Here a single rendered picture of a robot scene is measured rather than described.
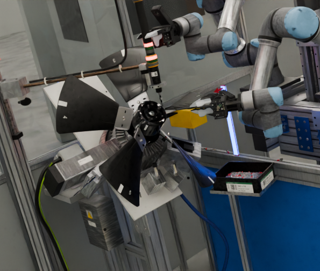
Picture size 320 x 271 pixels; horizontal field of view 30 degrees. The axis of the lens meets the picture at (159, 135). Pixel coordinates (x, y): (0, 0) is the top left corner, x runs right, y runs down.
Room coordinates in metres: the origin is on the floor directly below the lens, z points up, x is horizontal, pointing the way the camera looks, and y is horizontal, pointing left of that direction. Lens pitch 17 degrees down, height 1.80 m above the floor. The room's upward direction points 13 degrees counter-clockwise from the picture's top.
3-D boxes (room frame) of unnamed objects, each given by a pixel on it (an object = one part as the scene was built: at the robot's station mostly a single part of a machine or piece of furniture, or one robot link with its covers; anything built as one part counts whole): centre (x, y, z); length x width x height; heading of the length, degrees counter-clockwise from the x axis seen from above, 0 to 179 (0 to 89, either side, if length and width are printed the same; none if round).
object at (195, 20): (2.50, -0.23, 1.48); 0.11 x 0.08 x 0.09; 137
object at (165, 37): (2.39, -0.12, 1.48); 0.12 x 0.08 x 0.09; 137
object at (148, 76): (2.30, -0.03, 1.35); 0.09 x 0.07 x 0.10; 72
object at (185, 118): (2.75, -0.15, 1.02); 0.16 x 0.10 x 0.11; 36
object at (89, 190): (2.15, 0.28, 1.03); 0.15 x 0.10 x 0.14; 36
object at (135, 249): (2.39, 0.20, 0.56); 0.19 x 0.04 x 0.04; 36
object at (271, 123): (2.21, -0.43, 1.08); 0.11 x 0.08 x 0.11; 24
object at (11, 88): (2.49, 0.56, 1.39); 0.10 x 0.07 x 0.08; 71
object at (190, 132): (2.75, -0.15, 0.92); 0.03 x 0.03 x 0.12; 36
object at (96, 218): (2.43, 0.34, 0.73); 0.15 x 0.09 x 0.22; 36
